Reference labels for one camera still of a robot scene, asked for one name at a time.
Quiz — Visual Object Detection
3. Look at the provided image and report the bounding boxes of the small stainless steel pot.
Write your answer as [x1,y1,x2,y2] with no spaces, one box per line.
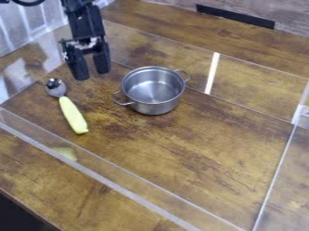
[112,66,191,116]

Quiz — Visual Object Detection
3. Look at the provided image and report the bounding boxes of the green handled metal spoon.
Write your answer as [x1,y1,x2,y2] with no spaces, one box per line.
[45,78,88,134]

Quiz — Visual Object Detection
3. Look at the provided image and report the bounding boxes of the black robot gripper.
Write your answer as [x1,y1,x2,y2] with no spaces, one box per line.
[59,4,111,80]

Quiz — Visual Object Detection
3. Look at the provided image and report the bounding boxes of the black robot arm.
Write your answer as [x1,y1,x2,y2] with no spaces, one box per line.
[59,0,111,80]

